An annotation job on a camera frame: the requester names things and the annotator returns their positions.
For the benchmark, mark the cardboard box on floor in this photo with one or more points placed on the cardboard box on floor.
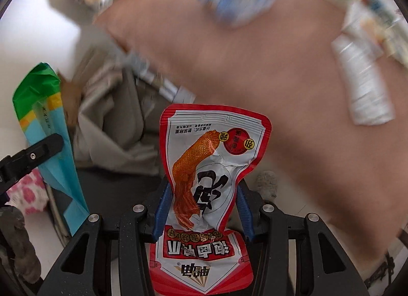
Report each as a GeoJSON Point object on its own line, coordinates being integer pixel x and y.
{"type": "Point", "coordinates": [71, 96]}

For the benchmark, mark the white orange medicine box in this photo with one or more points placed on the white orange medicine box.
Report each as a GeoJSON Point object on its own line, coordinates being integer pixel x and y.
{"type": "Point", "coordinates": [370, 23]}

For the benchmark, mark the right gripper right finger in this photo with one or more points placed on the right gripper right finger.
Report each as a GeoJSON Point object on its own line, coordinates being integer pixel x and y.
{"type": "Point", "coordinates": [293, 255]}

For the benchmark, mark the teal green snack bag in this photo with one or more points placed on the teal green snack bag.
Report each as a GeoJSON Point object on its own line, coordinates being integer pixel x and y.
{"type": "Point", "coordinates": [38, 105]}

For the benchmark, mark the cat pattern table mat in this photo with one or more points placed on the cat pattern table mat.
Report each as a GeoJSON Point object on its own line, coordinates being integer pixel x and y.
{"type": "Point", "coordinates": [282, 65]}

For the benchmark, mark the pink floral bag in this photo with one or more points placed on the pink floral bag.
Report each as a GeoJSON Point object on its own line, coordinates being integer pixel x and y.
{"type": "Point", "coordinates": [29, 194]}

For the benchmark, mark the silver pill blister pack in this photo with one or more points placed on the silver pill blister pack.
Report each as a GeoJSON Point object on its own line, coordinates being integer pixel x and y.
{"type": "Point", "coordinates": [369, 101]}

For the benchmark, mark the red chicken feet snack packet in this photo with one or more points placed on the red chicken feet snack packet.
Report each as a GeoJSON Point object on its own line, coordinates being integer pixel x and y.
{"type": "Point", "coordinates": [206, 151]}

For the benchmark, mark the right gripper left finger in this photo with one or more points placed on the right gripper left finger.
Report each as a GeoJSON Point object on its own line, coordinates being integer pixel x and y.
{"type": "Point", "coordinates": [84, 266]}

